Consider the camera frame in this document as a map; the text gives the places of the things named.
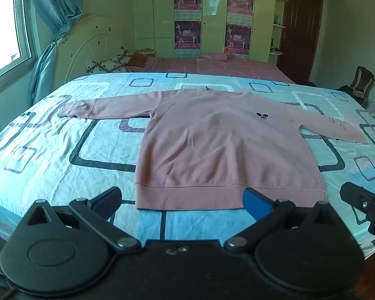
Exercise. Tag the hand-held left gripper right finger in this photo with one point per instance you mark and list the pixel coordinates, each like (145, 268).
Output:
(256, 201)

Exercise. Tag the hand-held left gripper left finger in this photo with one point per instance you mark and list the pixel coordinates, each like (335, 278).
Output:
(108, 202)

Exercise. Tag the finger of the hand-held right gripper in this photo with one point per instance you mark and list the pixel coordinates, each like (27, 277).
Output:
(364, 204)

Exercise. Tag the pink sweater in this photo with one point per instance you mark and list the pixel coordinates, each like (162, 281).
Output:
(218, 143)

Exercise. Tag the blue patterned bed sheet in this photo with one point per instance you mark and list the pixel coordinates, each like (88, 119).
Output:
(65, 150)

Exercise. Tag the dark cloth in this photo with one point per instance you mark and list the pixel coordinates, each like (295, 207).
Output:
(350, 90)

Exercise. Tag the wooden chair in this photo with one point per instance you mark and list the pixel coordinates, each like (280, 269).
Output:
(364, 76)

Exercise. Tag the pink checked bed sheet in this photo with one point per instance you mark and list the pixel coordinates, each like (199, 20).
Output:
(231, 68)

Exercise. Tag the heart patterned pillow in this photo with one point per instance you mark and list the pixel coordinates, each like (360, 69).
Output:
(104, 65)
(122, 53)

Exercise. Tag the orange striped cushion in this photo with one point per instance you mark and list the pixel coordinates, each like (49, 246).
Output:
(140, 60)

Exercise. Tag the crumpled pink cloth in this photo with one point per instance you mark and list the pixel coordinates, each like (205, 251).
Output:
(215, 57)

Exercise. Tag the stack of books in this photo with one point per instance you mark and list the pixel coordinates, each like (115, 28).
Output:
(145, 51)

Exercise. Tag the white arched headboard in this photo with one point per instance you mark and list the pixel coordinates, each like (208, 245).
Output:
(90, 37)

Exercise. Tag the brown wooden door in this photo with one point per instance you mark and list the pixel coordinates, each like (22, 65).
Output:
(300, 31)

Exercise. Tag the white corner shelf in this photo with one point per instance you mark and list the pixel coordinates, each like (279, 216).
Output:
(278, 25)

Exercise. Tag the cream wardrobe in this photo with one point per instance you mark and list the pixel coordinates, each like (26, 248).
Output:
(214, 15)

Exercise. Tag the blue curtain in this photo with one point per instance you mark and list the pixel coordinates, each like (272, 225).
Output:
(51, 9)

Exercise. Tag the window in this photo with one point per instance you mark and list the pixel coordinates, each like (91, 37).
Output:
(3, 22)

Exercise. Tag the purple wall poster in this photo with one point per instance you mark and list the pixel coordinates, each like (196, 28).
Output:
(240, 3)
(238, 40)
(187, 39)
(187, 0)

